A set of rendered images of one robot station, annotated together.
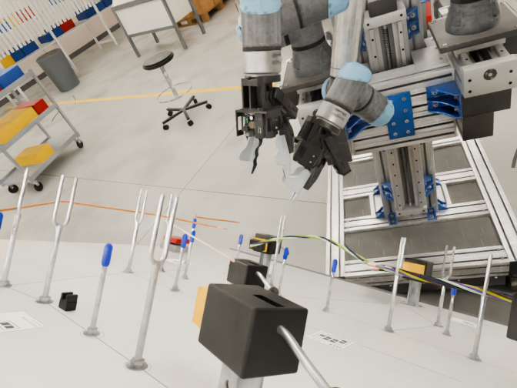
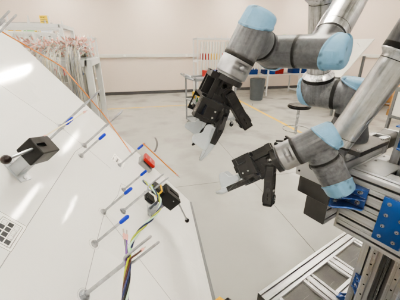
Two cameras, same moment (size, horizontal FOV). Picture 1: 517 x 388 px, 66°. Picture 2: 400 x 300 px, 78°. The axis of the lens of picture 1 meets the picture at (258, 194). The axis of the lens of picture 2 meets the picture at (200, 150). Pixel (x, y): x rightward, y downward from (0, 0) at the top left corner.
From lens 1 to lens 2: 0.48 m
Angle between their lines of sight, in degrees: 31
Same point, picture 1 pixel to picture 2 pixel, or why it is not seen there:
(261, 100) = (210, 89)
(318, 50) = not seen: hidden behind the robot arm
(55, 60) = (258, 83)
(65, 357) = not seen: outside the picture
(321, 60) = not seen: hidden behind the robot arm
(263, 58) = (227, 60)
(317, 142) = (259, 165)
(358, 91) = (316, 148)
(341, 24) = (356, 97)
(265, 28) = (240, 38)
